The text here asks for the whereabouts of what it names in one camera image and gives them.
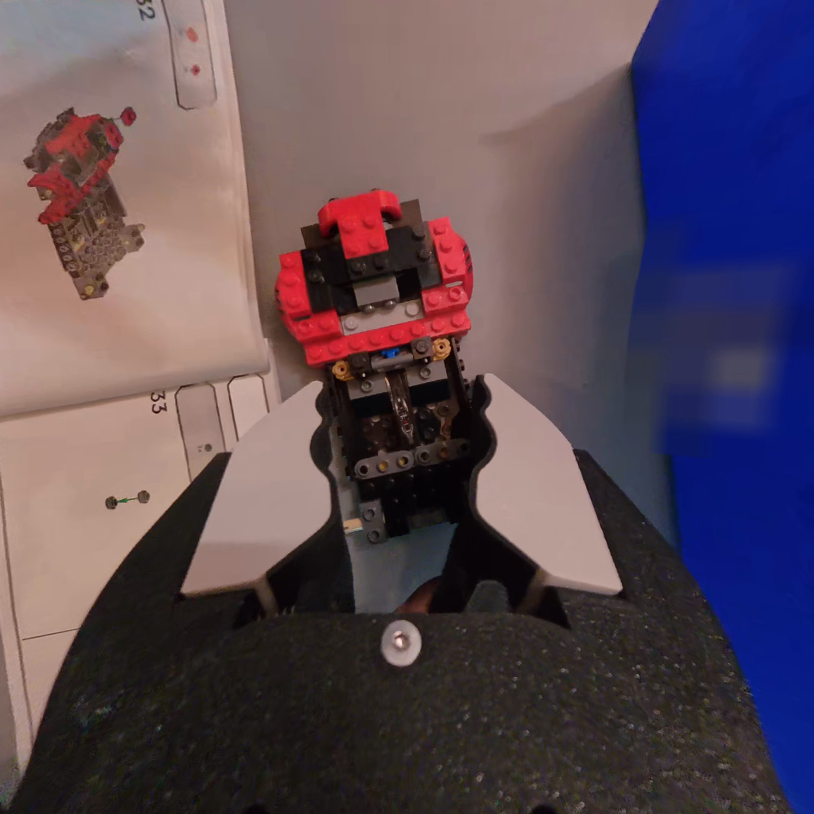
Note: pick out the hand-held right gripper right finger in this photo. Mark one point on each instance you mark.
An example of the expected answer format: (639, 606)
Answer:
(547, 509)

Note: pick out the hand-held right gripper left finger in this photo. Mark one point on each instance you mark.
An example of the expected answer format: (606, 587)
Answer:
(261, 502)

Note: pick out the red and black lego car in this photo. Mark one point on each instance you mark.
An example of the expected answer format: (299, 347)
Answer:
(381, 267)

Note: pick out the lego instruction booklet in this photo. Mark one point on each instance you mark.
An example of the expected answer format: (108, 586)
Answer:
(95, 356)

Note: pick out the person's right hand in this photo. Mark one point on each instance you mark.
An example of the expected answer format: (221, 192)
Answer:
(420, 598)

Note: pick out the blue divided storage bin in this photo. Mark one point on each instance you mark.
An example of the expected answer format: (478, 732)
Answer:
(731, 191)

